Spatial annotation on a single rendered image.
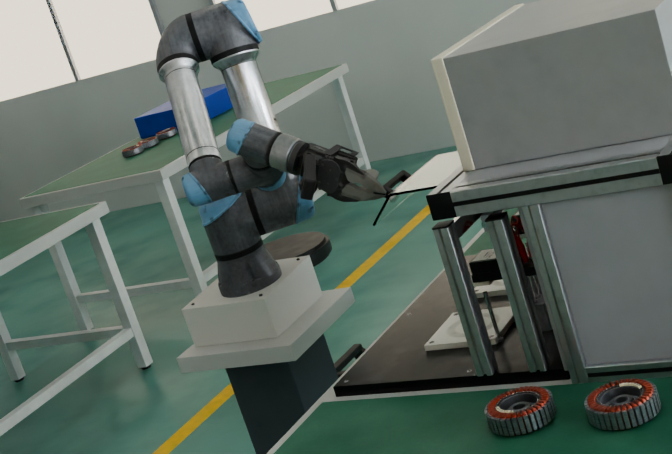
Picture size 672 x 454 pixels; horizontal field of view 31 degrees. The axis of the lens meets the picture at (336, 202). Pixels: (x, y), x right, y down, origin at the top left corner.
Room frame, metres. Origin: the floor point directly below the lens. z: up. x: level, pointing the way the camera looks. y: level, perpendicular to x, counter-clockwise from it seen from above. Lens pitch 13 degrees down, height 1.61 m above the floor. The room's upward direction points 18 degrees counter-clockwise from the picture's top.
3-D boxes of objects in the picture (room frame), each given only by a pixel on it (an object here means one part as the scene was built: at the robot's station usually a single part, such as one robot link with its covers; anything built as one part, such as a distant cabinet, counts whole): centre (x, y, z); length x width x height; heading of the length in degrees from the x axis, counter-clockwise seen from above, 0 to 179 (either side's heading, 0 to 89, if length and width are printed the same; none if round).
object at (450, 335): (2.22, -0.18, 0.78); 0.15 x 0.15 x 0.01; 58
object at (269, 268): (2.76, 0.25, 0.90); 0.15 x 0.15 x 0.10
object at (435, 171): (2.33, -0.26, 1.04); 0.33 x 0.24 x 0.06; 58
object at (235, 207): (2.75, 0.24, 1.02); 0.13 x 0.12 x 0.14; 90
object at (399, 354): (2.31, -0.26, 0.76); 0.64 x 0.47 x 0.02; 148
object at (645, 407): (1.73, -0.32, 0.77); 0.11 x 0.11 x 0.04
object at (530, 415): (1.82, -0.18, 0.77); 0.11 x 0.11 x 0.04
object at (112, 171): (6.45, 0.58, 0.38); 1.90 x 0.90 x 0.75; 148
